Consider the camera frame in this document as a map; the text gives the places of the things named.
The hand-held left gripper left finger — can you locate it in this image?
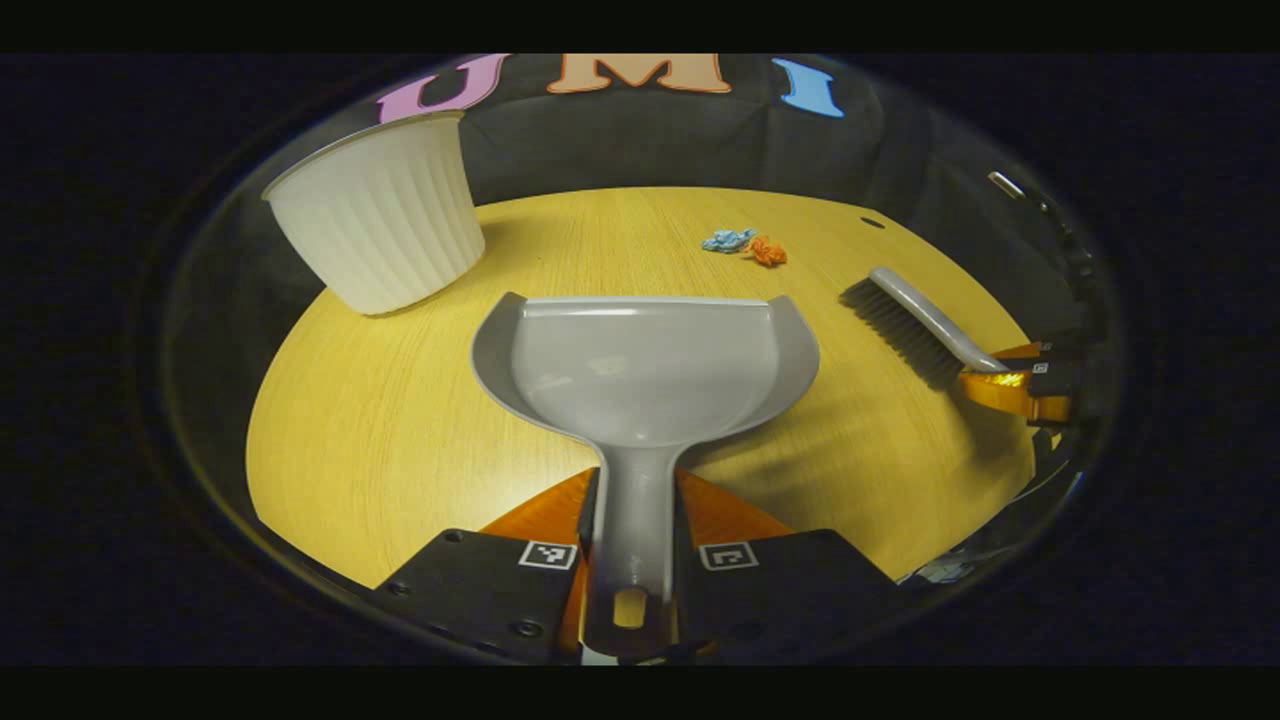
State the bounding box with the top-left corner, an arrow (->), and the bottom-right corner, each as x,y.
373,466 -> 603,663

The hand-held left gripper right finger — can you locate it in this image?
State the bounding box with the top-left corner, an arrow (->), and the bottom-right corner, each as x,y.
672,468 -> 898,656

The small grey broom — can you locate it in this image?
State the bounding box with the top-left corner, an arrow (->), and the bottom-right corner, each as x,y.
838,265 -> 1011,393

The grey plastic dustpan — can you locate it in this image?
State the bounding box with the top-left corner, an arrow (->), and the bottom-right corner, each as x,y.
470,292 -> 822,661

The white ribbed garbage bin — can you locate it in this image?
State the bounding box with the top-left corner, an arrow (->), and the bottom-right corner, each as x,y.
261,110 -> 487,318

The wooden desktop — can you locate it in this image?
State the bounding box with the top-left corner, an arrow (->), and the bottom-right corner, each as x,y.
245,187 -> 1037,591

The black backdrop cloth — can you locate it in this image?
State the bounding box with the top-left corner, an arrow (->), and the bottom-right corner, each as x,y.
370,55 -> 1106,336

